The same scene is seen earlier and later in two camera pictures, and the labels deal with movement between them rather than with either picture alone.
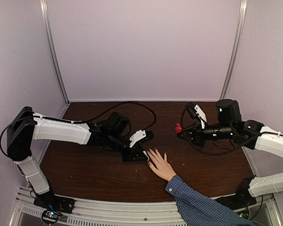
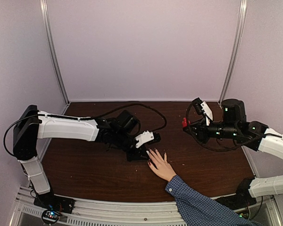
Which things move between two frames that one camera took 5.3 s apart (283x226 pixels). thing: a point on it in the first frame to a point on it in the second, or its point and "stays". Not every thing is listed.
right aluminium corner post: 236,51 stays
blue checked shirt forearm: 198,210 stays
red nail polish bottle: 178,129 to 184,124
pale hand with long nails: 162,168 stays
